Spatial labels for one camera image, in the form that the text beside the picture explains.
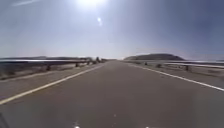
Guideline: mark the grey asphalt road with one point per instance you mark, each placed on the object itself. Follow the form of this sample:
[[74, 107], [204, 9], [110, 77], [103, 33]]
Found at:
[[113, 96]]

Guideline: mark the dark hill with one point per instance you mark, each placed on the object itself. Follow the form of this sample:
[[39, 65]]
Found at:
[[153, 57]]

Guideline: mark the white painted line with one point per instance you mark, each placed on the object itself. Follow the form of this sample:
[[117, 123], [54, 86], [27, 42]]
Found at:
[[180, 78]]

